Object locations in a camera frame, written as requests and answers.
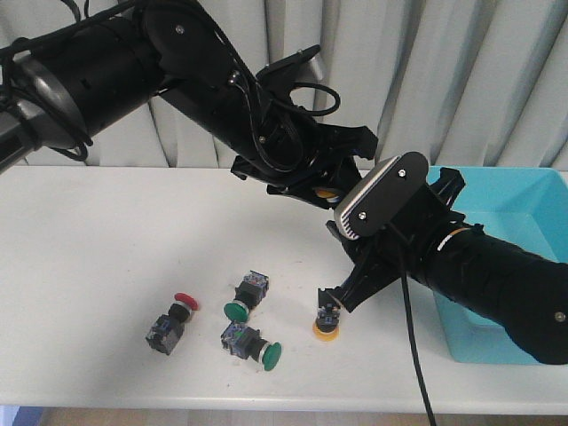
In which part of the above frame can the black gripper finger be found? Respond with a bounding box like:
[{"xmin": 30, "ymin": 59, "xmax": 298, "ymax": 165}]
[
  {"xmin": 319, "ymin": 124, "xmax": 378, "ymax": 160},
  {"xmin": 326, "ymin": 255, "xmax": 400, "ymax": 312},
  {"xmin": 266, "ymin": 159, "xmax": 361, "ymax": 209}
]

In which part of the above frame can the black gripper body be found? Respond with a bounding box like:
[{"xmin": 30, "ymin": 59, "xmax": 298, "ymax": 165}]
[
  {"xmin": 326, "ymin": 170, "xmax": 467, "ymax": 285},
  {"xmin": 230, "ymin": 99, "xmax": 342, "ymax": 186}
]

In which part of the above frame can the yellow mushroom push button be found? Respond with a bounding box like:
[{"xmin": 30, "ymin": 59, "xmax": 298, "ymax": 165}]
[{"xmin": 313, "ymin": 187, "xmax": 343, "ymax": 204}]

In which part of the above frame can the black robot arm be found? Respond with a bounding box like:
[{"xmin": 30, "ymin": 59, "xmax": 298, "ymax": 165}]
[
  {"xmin": 1, "ymin": 1, "xmax": 377, "ymax": 209},
  {"xmin": 327, "ymin": 168, "xmax": 567, "ymax": 365}
]

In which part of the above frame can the light blue plastic box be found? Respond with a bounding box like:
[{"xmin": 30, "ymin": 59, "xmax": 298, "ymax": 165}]
[{"xmin": 428, "ymin": 167, "xmax": 567, "ymax": 365}]

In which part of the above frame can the yellow push button upside down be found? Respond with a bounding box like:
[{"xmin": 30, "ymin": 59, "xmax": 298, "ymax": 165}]
[{"xmin": 312, "ymin": 288, "xmax": 341, "ymax": 342}]

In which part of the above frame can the green push button rear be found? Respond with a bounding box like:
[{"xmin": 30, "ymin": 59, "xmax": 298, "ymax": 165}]
[{"xmin": 223, "ymin": 271, "xmax": 270, "ymax": 323}]

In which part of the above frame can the green push button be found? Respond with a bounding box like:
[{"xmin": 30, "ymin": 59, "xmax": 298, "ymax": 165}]
[
  {"xmin": 220, "ymin": 322, "xmax": 282, "ymax": 371},
  {"xmin": 223, "ymin": 271, "xmax": 270, "ymax": 323}
]

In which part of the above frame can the white pleated curtain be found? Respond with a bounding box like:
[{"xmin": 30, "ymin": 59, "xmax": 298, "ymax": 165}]
[{"xmin": 0, "ymin": 0, "xmax": 568, "ymax": 171}]

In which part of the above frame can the green push button front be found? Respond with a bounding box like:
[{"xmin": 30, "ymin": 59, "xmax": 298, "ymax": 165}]
[{"xmin": 220, "ymin": 322, "xmax": 282, "ymax": 371}]

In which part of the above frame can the red push button lying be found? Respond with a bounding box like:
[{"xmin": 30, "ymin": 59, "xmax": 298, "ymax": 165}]
[{"xmin": 146, "ymin": 292, "xmax": 199, "ymax": 355}]

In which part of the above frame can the black camera cable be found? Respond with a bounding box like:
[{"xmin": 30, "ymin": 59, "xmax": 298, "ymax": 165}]
[
  {"xmin": 397, "ymin": 248, "xmax": 438, "ymax": 426},
  {"xmin": 194, "ymin": 0, "xmax": 342, "ymax": 172}
]

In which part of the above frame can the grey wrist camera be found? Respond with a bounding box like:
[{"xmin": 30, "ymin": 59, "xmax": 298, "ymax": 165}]
[
  {"xmin": 334, "ymin": 152, "xmax": 429, "ymax": 241},
  {"xmin": 256, "ymin": 44, "xmax": 326, "ymax": 82}
]

